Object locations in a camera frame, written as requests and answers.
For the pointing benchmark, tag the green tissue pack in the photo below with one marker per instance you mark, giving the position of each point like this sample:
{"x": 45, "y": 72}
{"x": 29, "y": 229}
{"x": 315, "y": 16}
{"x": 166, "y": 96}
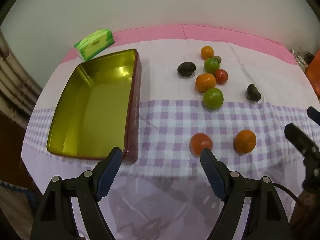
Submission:
{"x": 95, "y": 43}

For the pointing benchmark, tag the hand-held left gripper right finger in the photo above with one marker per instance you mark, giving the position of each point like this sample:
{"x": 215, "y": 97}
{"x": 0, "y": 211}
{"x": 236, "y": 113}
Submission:
{"x": 212, "y": 170}

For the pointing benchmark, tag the orange bag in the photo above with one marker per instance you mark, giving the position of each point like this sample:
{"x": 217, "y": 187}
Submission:
{"x": 313, "y": 75}

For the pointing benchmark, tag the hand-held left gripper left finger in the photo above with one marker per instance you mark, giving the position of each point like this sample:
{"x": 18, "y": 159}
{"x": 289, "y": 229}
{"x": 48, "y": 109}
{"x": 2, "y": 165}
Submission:
{"x": 110, "y": 170}

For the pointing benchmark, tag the small orange mandarin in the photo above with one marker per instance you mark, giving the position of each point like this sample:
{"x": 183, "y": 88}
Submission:
{"x": 207, "y": 52}

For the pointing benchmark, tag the small brown kiwi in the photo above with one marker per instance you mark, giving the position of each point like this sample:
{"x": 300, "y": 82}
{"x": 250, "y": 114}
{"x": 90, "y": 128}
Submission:
{"x": 218, "y": 59}

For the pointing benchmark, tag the purple checked tablecloth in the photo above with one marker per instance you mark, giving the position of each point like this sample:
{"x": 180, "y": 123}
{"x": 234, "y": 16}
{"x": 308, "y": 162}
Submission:
{"x": 162, "y": 120}

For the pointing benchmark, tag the red tomato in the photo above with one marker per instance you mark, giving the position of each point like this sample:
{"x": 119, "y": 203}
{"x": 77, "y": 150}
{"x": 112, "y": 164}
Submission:
{"x": 221, "y": 76}
{"x": 200, "y": 142}

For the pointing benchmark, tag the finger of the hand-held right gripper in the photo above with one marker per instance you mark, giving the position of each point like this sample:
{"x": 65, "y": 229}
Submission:
{"x": 314, "y": 113}
{"x": 297, "y": 135}

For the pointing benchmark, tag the dark avocado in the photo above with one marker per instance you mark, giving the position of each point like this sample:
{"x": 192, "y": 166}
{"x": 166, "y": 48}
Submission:
{"x": 186, "y": 69}

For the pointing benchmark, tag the gold metal tin box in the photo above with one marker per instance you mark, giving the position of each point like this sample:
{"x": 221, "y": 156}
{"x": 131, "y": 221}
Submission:
{"x": 100, "y": 110}

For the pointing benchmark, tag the green tomato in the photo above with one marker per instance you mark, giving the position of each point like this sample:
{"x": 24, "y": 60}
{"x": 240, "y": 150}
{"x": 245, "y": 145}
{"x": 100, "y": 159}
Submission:
{"x": 211, "y": 65}
{"x": 213, "y": 98}

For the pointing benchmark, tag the person's right forearm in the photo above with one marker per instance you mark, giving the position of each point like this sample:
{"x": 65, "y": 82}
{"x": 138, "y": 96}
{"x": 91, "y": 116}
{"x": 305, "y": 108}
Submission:
{"x": 306, "y": 210}

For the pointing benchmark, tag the pink foam mat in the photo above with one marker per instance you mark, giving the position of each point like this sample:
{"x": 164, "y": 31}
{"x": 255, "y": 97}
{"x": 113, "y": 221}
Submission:
{"x": 200, "y": 31}

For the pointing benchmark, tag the shiny crumpled wrapper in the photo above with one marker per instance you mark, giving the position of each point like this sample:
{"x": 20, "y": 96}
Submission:
{"x": 301, "y": 56}

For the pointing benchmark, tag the dark brown wooden cabinet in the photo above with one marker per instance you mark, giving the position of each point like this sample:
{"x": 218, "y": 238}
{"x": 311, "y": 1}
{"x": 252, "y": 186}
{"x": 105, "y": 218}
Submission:
{"x": 10, "y": 150}

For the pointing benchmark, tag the beige ribbed frame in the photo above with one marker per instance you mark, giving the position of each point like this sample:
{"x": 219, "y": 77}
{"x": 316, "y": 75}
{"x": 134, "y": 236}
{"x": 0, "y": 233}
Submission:
{"x": 15, "y": 80}

